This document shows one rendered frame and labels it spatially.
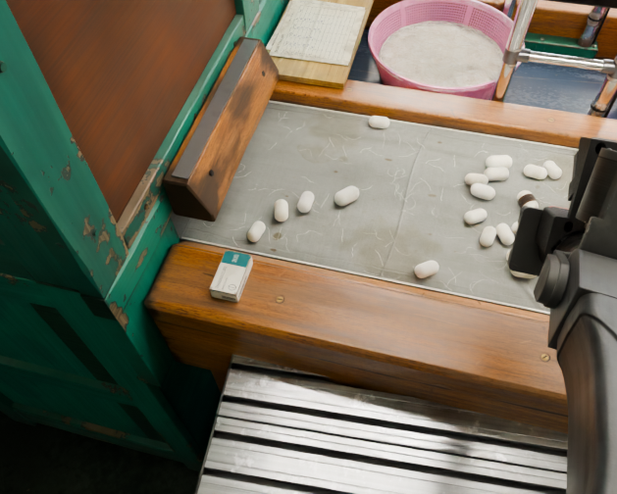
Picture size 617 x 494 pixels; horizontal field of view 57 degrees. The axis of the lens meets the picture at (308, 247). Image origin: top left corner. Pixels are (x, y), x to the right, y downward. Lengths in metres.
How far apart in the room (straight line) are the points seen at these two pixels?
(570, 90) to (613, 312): 0.82
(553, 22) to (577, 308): 0.87
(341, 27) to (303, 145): 0.26
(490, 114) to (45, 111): 0.65
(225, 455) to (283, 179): 0.39
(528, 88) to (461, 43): 0.15
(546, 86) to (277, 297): 0.69
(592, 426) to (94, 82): 0.50
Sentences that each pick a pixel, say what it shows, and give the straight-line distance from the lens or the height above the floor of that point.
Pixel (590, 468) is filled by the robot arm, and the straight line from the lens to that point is 0.32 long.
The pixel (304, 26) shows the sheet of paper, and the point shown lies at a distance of 1.06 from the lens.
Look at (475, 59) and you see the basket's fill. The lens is 1.09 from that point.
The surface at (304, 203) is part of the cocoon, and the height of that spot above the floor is 0.76.
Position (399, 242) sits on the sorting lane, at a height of 0.74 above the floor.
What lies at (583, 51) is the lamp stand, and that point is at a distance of 1.21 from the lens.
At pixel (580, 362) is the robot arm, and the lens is 0.38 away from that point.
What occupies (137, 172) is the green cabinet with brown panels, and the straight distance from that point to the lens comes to 0.69.
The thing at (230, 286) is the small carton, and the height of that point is 0.79.
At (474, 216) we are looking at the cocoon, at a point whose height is 0.76.
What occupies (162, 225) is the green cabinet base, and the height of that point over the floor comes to 0.80.
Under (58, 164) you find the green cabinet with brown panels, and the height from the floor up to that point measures 1.02.
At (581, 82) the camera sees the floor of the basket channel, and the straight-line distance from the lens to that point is 1.19.
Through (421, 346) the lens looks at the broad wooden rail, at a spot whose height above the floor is 0.76.
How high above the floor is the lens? 1.37
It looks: 55 degrees down
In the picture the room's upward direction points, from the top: 3 degrees counter-clockwise
